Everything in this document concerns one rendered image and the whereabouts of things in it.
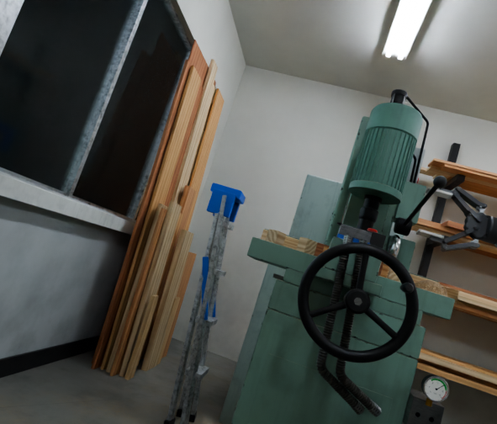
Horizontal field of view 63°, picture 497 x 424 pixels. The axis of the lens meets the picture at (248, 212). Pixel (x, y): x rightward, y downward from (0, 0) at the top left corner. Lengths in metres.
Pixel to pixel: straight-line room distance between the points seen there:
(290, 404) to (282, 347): 0.15
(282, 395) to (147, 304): 1.44
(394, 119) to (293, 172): 2.47
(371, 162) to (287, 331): 0.60
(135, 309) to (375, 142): 1.68
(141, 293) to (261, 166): 1.87
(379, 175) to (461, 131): 2.84
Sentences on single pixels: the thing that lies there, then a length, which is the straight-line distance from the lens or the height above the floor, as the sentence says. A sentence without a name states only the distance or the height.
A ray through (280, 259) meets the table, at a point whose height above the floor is 0.86.
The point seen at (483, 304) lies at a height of 1.07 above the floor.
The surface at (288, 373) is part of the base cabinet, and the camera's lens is 1.25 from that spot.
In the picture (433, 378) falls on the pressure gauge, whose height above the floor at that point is 0.68.
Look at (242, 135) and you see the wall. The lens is 4.00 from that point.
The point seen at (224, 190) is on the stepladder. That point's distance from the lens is 2.06.
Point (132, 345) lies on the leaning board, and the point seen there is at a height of 0.18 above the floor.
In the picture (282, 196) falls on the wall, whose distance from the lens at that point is 3.79.
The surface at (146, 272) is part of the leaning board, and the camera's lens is 2.49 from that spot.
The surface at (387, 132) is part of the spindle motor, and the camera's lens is 1.43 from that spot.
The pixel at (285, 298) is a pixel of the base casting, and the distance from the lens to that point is 1.23.
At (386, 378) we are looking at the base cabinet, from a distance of 1.27.
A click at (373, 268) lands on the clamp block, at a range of 1.15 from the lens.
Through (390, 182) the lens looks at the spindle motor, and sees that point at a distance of 1.39.
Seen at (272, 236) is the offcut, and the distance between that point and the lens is 1.27.
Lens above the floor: 0.80
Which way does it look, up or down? 7 degrees up
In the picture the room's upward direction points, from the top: 18 degrees clockwise
